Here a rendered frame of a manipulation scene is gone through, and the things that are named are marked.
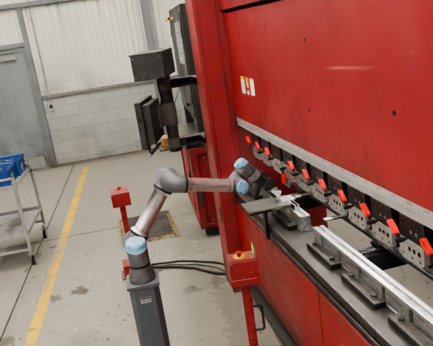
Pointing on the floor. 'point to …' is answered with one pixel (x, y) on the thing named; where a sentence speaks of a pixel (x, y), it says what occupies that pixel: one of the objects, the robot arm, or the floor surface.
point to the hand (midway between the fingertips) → (277, 199)
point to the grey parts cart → (14, 217)
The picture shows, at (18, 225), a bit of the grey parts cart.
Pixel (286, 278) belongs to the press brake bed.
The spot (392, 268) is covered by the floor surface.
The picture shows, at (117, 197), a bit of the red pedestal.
